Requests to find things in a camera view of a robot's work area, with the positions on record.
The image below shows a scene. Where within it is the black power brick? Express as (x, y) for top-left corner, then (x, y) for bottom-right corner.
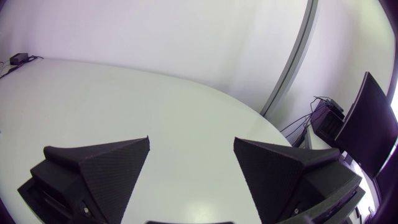
(9, 52), (29, 66)

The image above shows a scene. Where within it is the black cable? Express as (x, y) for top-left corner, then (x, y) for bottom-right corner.
(0, 55), (44, 80)

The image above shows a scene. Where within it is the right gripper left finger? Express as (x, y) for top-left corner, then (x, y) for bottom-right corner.
(30, 135), (151, 224)

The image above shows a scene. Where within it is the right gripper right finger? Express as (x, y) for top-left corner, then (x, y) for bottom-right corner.
(233, 137), (364, 224)

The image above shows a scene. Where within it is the dark screen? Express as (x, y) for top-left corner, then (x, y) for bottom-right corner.
(334, 71), (398, 179)

